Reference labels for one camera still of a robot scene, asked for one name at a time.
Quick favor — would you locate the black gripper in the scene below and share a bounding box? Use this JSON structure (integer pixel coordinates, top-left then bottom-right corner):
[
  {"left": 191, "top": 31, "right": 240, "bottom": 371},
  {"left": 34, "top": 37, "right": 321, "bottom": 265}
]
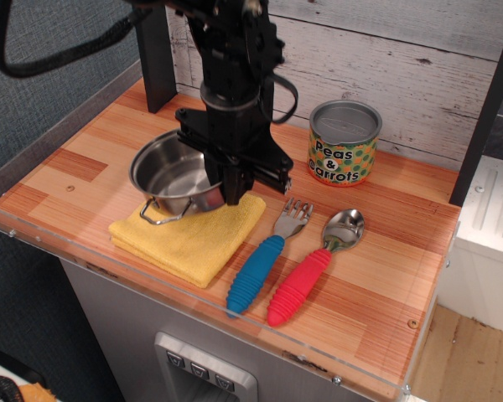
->
[{"left": 175, "top": 81, "right": 293, "bottom": 205}]

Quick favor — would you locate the stainless steel pot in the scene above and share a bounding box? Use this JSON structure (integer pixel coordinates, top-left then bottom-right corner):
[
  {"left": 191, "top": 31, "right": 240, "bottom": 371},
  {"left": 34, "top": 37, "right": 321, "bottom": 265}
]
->
[{"left": 129, "top": 130, "right": 226, "bottom": 225}]

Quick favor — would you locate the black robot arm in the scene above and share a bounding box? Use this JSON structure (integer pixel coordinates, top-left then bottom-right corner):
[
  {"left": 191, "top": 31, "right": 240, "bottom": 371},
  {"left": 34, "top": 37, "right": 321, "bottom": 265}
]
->
[{"left": 165, "top": 1, "right": 298, "bottom": 205}]

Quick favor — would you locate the yellow folded napkin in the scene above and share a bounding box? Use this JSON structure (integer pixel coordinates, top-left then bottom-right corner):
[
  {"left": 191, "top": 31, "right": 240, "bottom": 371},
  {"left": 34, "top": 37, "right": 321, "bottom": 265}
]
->
[{"left": 109, "top": 194, "right": 267, "bottom": 288}]

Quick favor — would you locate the peas and carrots can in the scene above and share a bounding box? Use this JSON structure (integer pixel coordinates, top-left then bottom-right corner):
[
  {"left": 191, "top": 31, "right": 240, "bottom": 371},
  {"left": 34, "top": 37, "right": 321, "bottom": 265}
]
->
[{"left": 308, "top": 100, "right": 382, "bottom": 188}]

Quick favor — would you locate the grey toy fridge cabinet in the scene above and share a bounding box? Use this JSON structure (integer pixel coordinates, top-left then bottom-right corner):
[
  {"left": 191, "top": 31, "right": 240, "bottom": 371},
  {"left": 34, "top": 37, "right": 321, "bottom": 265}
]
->
[{"left": 61, "top": 260, "right": 365, "bottom": 401}]

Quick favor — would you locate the silver ice dispenser panel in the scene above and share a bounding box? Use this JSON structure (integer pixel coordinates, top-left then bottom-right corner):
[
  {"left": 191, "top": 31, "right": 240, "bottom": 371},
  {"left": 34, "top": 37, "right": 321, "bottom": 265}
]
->
[{"left": 154, "top": 332, "right": 258, "bottom": 401}]

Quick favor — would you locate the clear acrylic table guard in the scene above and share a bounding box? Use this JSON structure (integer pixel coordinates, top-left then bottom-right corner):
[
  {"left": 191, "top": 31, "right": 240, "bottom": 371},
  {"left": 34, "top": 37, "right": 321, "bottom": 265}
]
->
[{"left": 0, "top": 77, "right": 459, "bottom": 401}]

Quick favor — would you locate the white cabinet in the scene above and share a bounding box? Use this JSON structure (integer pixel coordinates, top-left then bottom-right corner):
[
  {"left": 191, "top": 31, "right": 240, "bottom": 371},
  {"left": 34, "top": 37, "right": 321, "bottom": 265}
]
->
[{"left": 437, "top": 156, "right": 503, "bottom": 331}]

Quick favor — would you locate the black orange object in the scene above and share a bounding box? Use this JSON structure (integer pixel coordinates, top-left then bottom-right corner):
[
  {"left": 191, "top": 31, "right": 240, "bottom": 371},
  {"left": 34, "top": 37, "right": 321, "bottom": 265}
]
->
[{"left": 0, "top": 351, "right": 59, "bottom": 401}]

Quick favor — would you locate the fork with blue handle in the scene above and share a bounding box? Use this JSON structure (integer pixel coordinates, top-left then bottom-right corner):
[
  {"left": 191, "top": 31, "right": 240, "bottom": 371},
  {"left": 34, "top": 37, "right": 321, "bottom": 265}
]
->
[{"left": 226, "top": 198, "right": 314, "bottom": 316}]

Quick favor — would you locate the spoon with red handle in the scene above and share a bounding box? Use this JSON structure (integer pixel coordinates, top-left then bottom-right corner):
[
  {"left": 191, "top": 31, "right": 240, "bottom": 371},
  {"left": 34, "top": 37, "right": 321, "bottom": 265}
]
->
[{"left": 267, "top": 209, "right": 365, "bottom": 327}]

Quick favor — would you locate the black left post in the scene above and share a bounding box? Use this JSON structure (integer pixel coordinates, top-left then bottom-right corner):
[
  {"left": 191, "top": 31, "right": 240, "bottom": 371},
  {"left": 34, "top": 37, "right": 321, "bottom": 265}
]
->
[{"left": 136, "top": 8, "right": 177, "bottom": 113}]

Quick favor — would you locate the black post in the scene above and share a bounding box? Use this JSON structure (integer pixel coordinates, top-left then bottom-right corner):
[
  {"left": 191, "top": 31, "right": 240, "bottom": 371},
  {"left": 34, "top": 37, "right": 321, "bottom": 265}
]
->
[
  {"left": 449, "top": 49, "right": 503, "bottom": 207},
  {"left": 136, "top": 8, "right": 177, "bottom": 113}
]

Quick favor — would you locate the black braided cable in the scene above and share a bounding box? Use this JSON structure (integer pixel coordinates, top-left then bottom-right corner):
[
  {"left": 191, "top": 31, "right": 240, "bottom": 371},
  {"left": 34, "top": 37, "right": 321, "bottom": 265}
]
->
[{"left": 0, "top": 0, "right": 152, "bottom": 80}]

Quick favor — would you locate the black right post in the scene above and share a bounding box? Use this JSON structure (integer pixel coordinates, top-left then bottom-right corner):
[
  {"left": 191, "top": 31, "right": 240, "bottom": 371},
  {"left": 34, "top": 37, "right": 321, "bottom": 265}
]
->
[{"left": 449, "top": 49, "right": 503, "bottom": 207}]

